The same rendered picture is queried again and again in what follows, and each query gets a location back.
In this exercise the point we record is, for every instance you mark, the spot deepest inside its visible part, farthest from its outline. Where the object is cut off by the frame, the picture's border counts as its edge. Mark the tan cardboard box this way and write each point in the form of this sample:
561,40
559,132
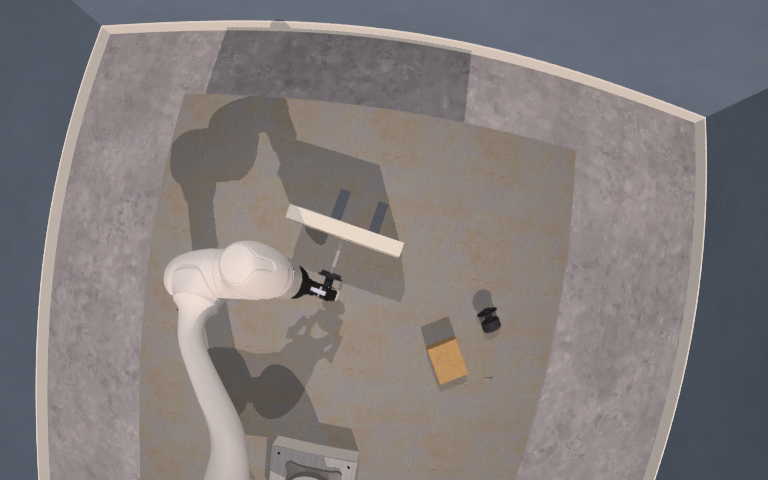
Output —
447,360

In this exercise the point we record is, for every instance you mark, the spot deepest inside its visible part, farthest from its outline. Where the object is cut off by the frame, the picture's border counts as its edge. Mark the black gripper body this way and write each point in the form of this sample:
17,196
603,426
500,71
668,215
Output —
305,285

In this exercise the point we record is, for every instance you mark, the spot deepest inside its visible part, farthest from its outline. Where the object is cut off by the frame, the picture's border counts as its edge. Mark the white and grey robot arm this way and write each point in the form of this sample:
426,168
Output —
199,282

